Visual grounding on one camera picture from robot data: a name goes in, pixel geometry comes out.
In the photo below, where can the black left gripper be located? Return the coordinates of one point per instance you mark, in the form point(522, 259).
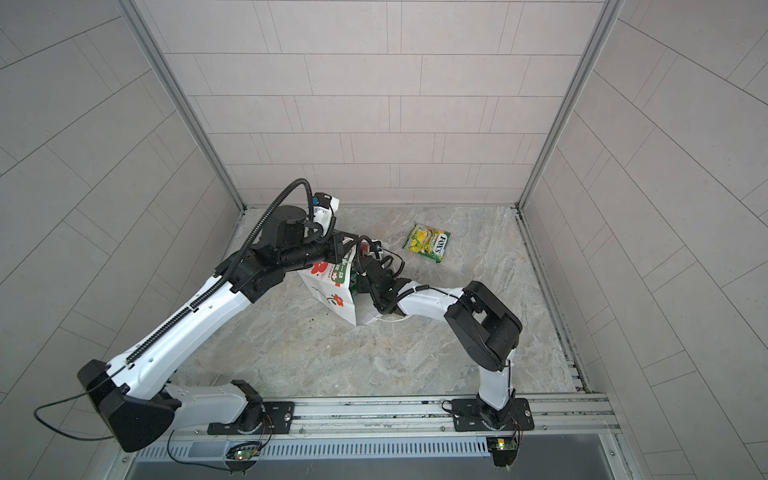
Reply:
point(334, 250)

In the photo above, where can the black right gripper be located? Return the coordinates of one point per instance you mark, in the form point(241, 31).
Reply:
point(360, 274)

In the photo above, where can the white floral paper bag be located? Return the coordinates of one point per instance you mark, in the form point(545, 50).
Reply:
point(331, 285)

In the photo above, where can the green yellow candy bag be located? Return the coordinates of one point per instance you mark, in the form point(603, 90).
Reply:
point(427, 241)

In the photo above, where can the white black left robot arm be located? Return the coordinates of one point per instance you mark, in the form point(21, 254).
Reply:
point(132, 393)

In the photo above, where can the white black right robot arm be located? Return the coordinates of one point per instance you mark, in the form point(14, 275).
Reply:
point(485, 327)

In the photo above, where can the white ventilation grille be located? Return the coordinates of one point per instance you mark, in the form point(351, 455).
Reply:
point(322, 449)

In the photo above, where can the right green circuit board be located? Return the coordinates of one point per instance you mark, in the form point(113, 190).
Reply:
point(503, 450)

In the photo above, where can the green circuit board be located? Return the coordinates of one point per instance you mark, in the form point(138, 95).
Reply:
point(503, 450)
point(244, 452)

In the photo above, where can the left green circuit board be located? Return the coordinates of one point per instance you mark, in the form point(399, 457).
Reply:
point(244, 452)

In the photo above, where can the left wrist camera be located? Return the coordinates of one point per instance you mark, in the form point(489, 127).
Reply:
point(324, 208)

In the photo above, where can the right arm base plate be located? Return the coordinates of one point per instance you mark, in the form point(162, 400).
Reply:
point(474, 415)

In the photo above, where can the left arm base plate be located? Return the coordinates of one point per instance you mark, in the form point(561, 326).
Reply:
point(270, 417)

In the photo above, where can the aluminium mounting rail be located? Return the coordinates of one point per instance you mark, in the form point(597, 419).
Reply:
point(425, 416)

